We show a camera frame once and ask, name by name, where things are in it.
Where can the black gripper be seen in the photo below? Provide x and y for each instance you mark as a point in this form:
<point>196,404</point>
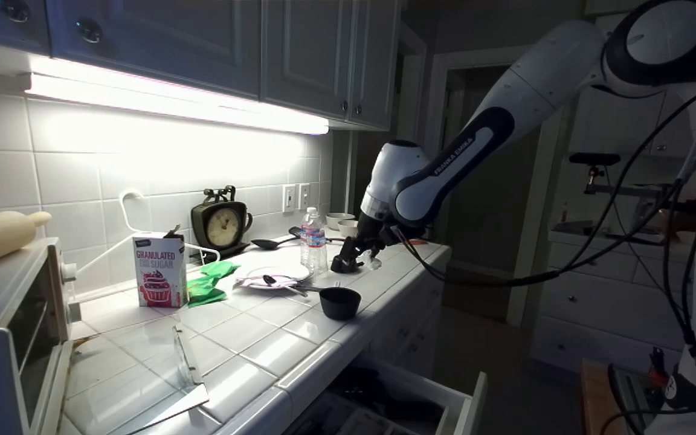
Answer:
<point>370,231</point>

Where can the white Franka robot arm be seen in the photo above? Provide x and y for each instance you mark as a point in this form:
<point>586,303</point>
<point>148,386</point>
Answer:
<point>526,87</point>

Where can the small black pot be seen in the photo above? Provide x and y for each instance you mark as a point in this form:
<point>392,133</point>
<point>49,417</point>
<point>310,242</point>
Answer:
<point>339,305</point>

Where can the white ceramic bowl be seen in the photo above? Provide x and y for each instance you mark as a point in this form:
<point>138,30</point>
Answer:
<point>348,231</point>
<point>337,219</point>

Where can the clear plastic water bottle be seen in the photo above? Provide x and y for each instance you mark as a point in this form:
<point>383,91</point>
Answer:
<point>312,242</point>

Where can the white plate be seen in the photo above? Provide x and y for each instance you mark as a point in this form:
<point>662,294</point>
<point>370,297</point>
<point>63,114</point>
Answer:
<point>283,278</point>

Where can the white lower cabinets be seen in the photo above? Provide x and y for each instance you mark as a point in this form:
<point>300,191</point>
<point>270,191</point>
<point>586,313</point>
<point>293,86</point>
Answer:
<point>412,323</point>

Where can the white cabinets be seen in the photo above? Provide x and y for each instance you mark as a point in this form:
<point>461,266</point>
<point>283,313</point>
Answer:
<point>300,48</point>
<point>412,323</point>

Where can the black ladle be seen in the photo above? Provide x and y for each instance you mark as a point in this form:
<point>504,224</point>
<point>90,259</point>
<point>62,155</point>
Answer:
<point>267,242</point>

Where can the metal spoon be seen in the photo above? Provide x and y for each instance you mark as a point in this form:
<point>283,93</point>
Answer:
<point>270,282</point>

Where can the white toaster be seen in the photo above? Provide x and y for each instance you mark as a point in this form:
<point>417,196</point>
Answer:
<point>224,228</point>

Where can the green cloth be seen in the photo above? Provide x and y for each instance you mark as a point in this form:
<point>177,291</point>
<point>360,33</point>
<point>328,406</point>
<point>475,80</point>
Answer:
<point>206,285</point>

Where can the grey cutlery organizer tray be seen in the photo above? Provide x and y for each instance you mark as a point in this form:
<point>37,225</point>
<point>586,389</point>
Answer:
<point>388,413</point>

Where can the open white drawer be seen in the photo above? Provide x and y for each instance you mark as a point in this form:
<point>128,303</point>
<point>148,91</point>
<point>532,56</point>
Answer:
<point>464,401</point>

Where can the pink white carton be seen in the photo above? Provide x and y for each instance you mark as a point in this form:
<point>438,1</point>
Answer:
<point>159,278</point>

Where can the metal tongs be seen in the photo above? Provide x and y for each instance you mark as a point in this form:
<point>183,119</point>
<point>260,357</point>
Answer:
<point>183,354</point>

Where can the white upper cabinets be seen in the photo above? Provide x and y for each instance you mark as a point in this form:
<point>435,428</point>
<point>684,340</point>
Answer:
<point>300,48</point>

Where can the metal turner blade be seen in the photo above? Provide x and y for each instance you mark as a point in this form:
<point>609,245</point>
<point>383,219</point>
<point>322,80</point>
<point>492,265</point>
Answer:
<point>186,399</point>

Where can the white drawer cabinet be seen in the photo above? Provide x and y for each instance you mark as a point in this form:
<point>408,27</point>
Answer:
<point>598,314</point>

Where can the under-cabinet light strip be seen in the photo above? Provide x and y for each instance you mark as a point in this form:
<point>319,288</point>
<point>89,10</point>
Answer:
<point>162,97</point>

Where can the wooden robot cart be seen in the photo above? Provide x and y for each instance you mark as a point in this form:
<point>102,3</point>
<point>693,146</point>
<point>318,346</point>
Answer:
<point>592,395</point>

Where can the white wall outlet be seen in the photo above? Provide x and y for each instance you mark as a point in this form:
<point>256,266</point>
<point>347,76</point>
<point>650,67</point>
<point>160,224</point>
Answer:
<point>288,199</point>
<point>302,196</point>

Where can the white door frame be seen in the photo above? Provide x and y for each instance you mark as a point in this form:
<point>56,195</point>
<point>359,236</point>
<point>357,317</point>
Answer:
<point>435,121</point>

